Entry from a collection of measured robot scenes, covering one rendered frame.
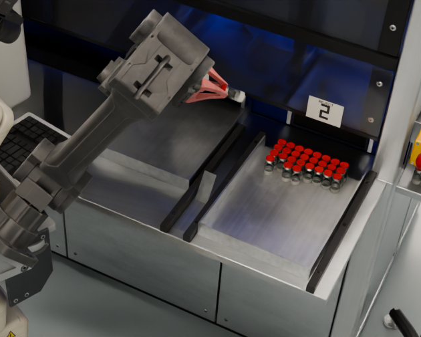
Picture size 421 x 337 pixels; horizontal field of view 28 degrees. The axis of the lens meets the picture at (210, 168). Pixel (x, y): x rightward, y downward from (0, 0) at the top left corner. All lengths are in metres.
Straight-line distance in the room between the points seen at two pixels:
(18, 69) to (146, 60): 1.15
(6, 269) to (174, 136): 0.75
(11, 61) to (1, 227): 0.89
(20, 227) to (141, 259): 1.28
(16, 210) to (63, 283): 1.52
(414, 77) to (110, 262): 1.28
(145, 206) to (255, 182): 0.27
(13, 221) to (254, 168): 0.77
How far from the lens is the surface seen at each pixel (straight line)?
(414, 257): 3.10
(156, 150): 2.01
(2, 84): 2.21
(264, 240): 1.81
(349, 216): 1.87
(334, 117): 1.94
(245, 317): 2.57
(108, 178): 1.94
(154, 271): 2.63
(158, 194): 1.90
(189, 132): 2.06
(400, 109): 1.88
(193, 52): 1.12
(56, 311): 2.81
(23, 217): 1.37
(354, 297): 2.31
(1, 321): 1.74
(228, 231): 1.82
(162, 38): 1.11
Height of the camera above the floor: 2.20
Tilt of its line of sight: 42 degrees down
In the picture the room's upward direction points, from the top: 4 degrees clockwise
